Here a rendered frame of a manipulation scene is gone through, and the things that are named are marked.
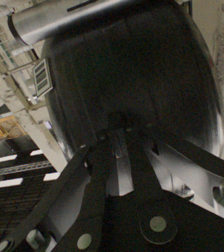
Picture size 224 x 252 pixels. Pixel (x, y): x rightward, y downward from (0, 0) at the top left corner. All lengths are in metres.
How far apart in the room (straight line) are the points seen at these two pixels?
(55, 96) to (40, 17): 0.11
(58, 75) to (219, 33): 0.35
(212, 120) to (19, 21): 0.31
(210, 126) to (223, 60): 0.23
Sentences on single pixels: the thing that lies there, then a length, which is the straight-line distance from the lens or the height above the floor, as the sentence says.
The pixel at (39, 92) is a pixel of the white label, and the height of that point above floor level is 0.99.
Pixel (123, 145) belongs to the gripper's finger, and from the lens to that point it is 0.16.
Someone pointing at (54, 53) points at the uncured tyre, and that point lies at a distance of 0.29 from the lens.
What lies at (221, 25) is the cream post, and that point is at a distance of 0.44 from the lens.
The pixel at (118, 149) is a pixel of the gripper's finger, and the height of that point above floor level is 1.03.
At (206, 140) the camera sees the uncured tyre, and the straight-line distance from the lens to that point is 0.27.
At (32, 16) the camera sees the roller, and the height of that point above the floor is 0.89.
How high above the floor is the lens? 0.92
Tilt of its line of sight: 34 degrees up
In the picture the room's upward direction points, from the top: 159 degrees clockwise
